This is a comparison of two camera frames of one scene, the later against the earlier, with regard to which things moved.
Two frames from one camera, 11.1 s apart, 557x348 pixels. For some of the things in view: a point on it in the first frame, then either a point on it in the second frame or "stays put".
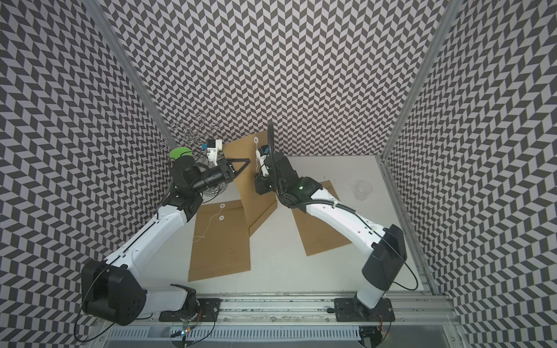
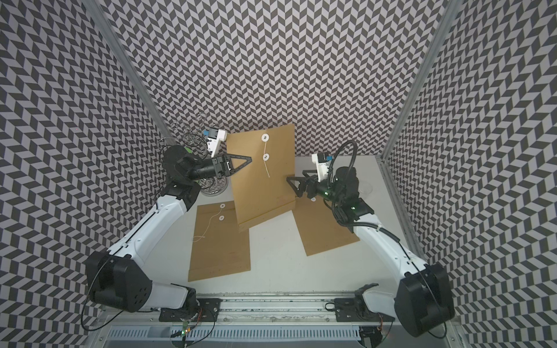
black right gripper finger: (262, 183) → (300, 191)
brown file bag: (318, 233) stays put
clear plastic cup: (362, 190) stays put
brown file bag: (220, 241) stays put
